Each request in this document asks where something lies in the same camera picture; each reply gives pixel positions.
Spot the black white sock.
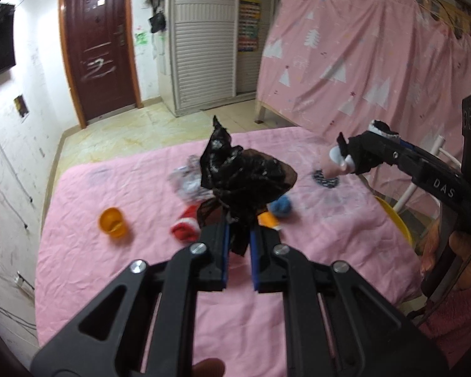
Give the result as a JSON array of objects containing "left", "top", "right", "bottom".
[{"left": 322, "top": 120, "right": 400, "bottom": 179}]

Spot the red striped sock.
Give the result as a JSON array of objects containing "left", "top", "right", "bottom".
[{"left": 170, "top": 204, "right": 201, "bottom": 243}]

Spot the black plastic bag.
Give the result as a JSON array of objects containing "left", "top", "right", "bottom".
[{"left": 196, "top": 117, "right": 298, "bottom": 256}]

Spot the person right hand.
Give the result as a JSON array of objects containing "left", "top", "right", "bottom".
[{"left": 420, "top": 221, "right": 471, "bottom": 300}]

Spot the person left hand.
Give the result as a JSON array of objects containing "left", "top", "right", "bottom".
[{"left": 192, "top": 358, "right": 225, "bottom": 377}]

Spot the white metal chair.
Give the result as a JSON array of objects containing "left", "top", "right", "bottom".
[{"left": 393, "top": 135, "right": 462, "bottom": 213}]

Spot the pink tree-print curtain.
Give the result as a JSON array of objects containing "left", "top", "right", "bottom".
[{"left": 257, "top": 0, "right": 471, "bottom": 157}]

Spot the blue yarn ball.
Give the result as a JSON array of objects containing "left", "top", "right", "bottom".
[{"left": 267, "top": 195, "right": 293, "bottom": 218}]

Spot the orange plastic cup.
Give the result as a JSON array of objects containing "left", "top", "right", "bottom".
[{"left": 98, "top": 207, "right": 128, "bottom": 239}]

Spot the crumpled silver dotted wrapper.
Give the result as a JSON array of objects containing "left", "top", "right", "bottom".
[{"left": 168, "top": 155, "right": 213, "bottom": 204}]

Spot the white louvered wardrobe door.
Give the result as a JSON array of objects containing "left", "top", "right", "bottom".
[{"left": 169, "top": 0, "right": 237, "bottom": 116}]

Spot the black hanging bag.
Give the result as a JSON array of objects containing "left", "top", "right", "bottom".
[{"left": 149, "top": 11, "right": 166, "bottom": 34}]

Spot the dark red wooden door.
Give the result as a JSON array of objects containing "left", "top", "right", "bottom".
[{"left": 58, "top": 0, "right": 143, "bottom": 128}]

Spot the colourful wall chart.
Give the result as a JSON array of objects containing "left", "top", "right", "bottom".
[{"left": 237, "top": 0, "right": 261, "bottom": 52}]

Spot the wall socket plate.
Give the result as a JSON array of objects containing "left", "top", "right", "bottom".
[{"left": 14, "top": 95, "right": 30, "bottom": 118}]

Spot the black wall television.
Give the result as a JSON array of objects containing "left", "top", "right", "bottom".
[{"left": 0, "top": 3, "right": 16, "bottom": 74}]

